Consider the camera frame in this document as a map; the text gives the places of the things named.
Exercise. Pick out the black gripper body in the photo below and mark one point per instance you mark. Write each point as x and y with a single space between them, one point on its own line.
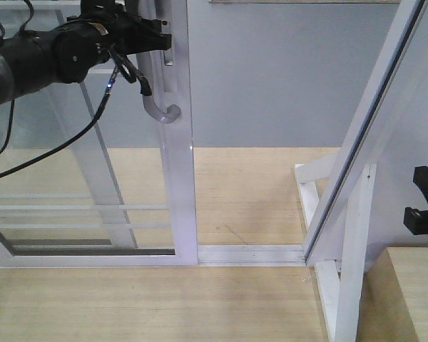
113 22

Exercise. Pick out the grey curved door handle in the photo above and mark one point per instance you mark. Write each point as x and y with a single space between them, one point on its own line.
164 107

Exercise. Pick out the transparent sliding door white frame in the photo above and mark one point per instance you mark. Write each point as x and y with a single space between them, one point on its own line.
88 178

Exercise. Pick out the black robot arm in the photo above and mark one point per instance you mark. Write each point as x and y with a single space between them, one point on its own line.
31 60

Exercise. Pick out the grey door lock plate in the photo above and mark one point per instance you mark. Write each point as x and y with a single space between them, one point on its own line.
164 13

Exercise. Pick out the aluminium floor door track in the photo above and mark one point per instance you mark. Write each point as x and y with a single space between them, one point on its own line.
251 255

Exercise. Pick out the light wooden box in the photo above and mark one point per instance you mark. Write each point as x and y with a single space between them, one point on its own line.
398 283

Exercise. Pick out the white wooden support stand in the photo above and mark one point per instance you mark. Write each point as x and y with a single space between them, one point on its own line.
340 267

